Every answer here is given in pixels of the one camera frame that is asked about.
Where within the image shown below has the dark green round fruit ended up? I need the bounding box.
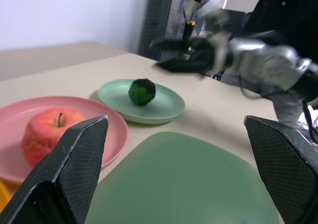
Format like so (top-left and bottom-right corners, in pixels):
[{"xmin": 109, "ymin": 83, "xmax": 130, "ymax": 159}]
[{"xmin": 128, "ymin": 78, "xmax": 157, "ymax": 107}]

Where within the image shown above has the small green round plate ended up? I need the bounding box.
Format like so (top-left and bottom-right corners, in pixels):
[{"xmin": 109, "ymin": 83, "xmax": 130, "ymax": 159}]
[{"xmin": 97, "ymin": 78, "xmax": 186, "ymax": 124}]

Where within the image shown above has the red apple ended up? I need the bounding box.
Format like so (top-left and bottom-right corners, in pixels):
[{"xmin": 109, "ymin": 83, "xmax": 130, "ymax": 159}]
[{"xmin": 21, "ymin": 108, "xmax": 85, "ymax": 167}]

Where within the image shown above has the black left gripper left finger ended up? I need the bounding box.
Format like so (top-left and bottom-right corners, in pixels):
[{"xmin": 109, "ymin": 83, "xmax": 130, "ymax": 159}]
[{"xmin": 0, "ymin": 115, "xmax": 110, "ymax": 224}]

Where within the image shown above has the pink round plate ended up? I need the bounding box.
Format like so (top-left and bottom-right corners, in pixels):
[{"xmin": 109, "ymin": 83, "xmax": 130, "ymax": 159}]
[{"xmin": 0, "ymin": 96, "xmax": 129, "ymax": 185}]

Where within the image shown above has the dark grey perforated panel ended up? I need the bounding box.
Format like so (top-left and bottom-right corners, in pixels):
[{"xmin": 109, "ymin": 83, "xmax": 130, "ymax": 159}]
[{"xmin": 137, "ymin": 0, "xmax": 175, "ymax": 60}]

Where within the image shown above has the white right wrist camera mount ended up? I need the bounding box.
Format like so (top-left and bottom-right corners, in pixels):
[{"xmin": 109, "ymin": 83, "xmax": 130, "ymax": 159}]
[{"xmin": 200, "ymin": 8, "xmax": 236, "ymax": 77}]

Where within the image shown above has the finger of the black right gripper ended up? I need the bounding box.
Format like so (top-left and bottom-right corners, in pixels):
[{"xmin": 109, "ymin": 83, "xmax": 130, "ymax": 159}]
[
  {"xmin": 150, "ymin": 37, "xmax": 195, "ymax": 52},
  {"xmin": 154, "ymin": 56, "xmax": 201, "ymax": 74}
]

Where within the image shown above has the person in black jacket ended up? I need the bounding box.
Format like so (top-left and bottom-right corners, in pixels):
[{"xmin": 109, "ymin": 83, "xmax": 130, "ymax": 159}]
[{"xmin": 241, "ymin": 0, "xmax": 318, "ymax": 61}]

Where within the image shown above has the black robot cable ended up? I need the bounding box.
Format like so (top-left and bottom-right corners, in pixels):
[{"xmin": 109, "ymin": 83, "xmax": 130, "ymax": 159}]
[{"xmin": 238, "ymin": 71, "xmax": 318, "ymax": 143}]

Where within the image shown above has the large green plate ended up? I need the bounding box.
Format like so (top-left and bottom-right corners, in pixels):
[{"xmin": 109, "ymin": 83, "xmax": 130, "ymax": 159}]
[{"xmin": 83, "ymin": 131, "xmax": 284, "ymax": 224}]

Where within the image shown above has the yellow plate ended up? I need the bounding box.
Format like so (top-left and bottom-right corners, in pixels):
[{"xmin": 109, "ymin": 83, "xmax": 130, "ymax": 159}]
[{"xmin": 0, "ymin": 179, "xmax": 11, "ymax": 210}]

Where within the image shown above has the black cylindrical stand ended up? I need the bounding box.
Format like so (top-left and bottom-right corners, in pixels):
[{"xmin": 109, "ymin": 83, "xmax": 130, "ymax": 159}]
[{"xmin": 182, "ymin": 7, "xmax": 197, "ymax": 51}]

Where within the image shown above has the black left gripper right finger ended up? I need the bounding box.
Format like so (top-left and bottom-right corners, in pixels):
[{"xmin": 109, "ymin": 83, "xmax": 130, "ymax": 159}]
[{"xmin": 243, "ymin": 115, "xmax": 318, "ymax": 224}]

